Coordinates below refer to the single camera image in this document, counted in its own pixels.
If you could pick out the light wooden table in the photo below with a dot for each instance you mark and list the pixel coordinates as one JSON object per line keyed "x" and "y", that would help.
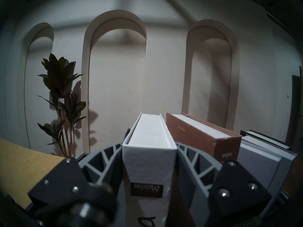
{"x": 23, "y": 162}

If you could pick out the tall green potted plant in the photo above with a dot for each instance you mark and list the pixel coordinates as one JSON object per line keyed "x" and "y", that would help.
{"x": 59, "y": 75}

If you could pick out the black Century book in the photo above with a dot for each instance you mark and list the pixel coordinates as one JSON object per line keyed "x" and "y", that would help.
{"x": 267, "y": 139}

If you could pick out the grey ianra book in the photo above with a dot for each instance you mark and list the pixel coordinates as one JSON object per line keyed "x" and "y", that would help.
{"x": 287, "y": 162}

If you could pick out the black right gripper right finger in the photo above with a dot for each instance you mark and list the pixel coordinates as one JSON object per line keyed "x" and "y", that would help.
{"x": 232, "y": 188}

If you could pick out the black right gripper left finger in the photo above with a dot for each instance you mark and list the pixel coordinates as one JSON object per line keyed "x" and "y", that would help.
{"x": 71, "y": 181}

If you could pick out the dark door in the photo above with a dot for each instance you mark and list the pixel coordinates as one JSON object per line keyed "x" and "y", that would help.
{"x": 296, "y": 106}

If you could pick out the white Arietta book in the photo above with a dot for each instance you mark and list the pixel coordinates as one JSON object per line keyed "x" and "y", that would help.
{"x": 149, "y": 162}

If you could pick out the brown Homes book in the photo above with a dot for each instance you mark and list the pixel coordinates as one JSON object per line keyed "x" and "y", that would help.
{"x": 201, "y": 136}

